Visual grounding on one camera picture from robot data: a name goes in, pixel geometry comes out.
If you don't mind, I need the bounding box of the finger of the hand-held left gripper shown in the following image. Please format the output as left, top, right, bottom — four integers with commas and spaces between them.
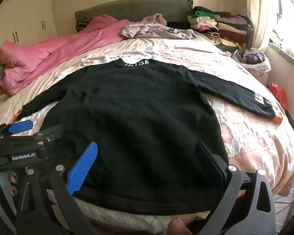
0, 119, 34, 140
5, 124, 64, 150

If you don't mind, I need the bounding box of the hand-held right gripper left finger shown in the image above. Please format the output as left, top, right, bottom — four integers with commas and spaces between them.
16, 141, 100, 235

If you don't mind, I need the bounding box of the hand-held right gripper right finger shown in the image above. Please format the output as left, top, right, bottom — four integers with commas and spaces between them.
195, 141, 277, 235

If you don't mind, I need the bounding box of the black sweater with orange cuffs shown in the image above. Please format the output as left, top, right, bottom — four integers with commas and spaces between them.
17, 58, 282, 215

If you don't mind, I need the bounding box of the clear plastic bag of clothes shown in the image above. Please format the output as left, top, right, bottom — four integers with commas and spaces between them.
231, 49, 271, 73

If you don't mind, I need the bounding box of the stack of folded clothes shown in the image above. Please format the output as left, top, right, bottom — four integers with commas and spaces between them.
187, 5, 256, 52

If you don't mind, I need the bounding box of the pile of lavender clothes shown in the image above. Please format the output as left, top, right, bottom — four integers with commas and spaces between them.
120, 13, 201, 41

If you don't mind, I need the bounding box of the person's left hand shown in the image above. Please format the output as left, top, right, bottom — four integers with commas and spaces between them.
7, 170, 21, 197

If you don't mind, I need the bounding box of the person's right hand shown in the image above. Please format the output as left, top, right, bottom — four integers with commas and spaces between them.
167, 217, 194, 235

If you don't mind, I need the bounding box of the pink floral bed blanket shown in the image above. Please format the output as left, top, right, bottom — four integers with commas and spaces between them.
0, 35, 294, 233

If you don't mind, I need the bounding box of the pink duvet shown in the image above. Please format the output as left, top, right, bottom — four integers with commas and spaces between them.
0, 15, 132, 96

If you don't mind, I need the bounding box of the red plastic bag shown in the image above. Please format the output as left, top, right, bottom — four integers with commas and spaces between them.
269, 83, 289, 112

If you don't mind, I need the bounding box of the striped pillow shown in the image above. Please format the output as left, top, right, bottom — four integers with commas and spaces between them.
76, 17, 93, 32

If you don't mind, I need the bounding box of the cream wardrobe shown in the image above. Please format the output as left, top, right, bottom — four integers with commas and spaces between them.
0, 0, 59, 66

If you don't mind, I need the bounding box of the green windowsill cover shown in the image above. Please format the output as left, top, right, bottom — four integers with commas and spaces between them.
268, 42, 294, 74

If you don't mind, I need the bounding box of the dark cloth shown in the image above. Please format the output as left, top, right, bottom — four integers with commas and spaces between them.
166, 21, 192, 30

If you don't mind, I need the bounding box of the green padded headboard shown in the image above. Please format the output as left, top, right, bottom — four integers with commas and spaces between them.
75, 0, 194, 33

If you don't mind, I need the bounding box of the cream curtain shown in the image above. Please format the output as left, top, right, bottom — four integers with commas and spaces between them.
245, 0, 286, 51

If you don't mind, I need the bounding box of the white wire rack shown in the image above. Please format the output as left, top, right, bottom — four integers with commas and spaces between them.
272, 182, 294, 217

